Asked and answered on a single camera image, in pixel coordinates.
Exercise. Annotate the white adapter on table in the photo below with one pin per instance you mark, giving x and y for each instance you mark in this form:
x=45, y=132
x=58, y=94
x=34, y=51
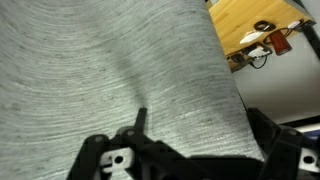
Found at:
x=259, y=52

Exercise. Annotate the grey fabric curtain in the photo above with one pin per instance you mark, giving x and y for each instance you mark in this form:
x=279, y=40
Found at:
x=73, y=68

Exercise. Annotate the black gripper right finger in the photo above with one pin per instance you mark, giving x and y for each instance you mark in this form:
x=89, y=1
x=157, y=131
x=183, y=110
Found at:
x=289, y=154

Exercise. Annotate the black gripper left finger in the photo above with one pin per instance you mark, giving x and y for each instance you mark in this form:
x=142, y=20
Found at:
x=131, y=151

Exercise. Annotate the red cup on table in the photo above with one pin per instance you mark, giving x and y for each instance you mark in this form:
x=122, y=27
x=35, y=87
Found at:
x=280, y=43

